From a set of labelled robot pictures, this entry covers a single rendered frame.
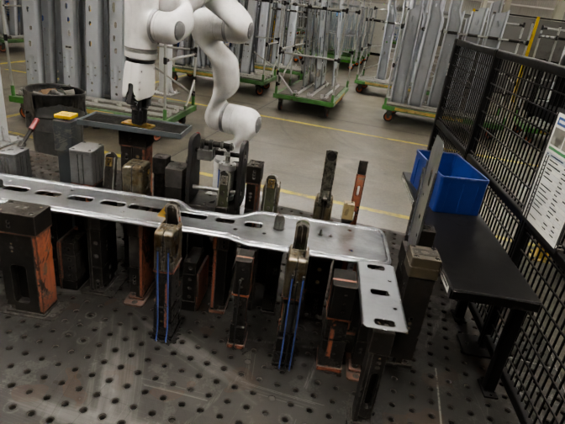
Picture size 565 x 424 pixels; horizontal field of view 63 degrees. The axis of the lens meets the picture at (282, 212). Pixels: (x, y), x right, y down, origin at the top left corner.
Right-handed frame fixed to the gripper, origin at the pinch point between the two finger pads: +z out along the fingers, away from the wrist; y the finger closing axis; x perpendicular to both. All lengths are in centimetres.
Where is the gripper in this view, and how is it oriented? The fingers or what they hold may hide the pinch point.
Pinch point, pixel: (139, 115)
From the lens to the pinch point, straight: 139.1
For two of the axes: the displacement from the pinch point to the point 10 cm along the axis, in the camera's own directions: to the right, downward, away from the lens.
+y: -2.3, 3.9, -8.9
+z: -1.5, 8.9, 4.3
